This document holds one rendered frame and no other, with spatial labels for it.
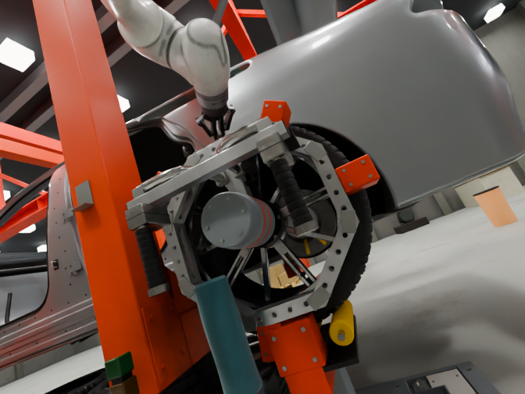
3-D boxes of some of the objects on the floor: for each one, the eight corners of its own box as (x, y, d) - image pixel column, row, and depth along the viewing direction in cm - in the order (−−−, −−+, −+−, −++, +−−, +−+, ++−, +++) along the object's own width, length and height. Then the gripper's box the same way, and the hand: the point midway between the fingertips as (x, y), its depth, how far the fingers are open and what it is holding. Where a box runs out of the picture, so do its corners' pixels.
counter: (489, 198, 996) (476, 178, 1018) (526, 191, 760) (508, 164, 781) (466, 208, 1021) (453, 188, 1043) (494, 202, 785) (478, 177, 806)
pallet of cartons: (305, 278, 763) (296, 257, 780) (295, 287, 659) (285, 261, 676) (279, 288, 787) (271, 266, 803) (266, 297, 683) (258, 272, 699)
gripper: (196, 116, 72) (207, 157, 94) (239, 100, 75) (240, 144, 97) (186, 95, 74) (199, 141, 96) (228, 80, 77) (231, 128, 99)
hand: (219, 137), depth 93 cm, fingers closed, pressing on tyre
